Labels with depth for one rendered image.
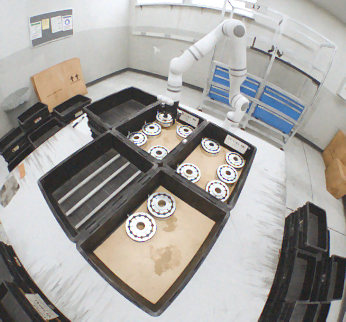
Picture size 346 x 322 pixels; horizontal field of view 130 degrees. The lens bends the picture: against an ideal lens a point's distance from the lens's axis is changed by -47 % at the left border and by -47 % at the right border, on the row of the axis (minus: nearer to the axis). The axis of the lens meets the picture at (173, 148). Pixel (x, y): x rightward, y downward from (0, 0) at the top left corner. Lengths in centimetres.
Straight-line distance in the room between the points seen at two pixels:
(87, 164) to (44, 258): 51
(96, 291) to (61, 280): 16
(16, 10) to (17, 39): 52
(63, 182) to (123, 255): 39
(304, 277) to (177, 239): 127
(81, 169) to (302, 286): 173
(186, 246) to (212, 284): 24
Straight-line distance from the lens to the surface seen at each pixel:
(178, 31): 361
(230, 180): 69
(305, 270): 159
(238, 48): 72
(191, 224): 57
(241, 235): 79
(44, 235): 84
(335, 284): 184
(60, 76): 322
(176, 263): 54
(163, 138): 80
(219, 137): 83
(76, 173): 72
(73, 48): 349
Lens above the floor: 137
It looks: 45 degrees down
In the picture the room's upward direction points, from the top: 10 degrees clockwise
